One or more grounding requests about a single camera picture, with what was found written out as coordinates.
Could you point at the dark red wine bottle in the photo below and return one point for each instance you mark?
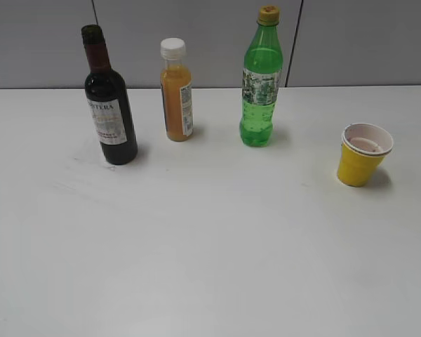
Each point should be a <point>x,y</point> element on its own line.
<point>108,100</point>

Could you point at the yellow paper cup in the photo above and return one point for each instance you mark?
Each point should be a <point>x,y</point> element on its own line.
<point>364,147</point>

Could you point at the orange juice bottle white cap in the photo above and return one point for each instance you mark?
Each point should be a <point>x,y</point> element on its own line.
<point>176,88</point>

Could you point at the green soda bottle yellow cap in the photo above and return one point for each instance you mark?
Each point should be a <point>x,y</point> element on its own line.
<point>262,68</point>

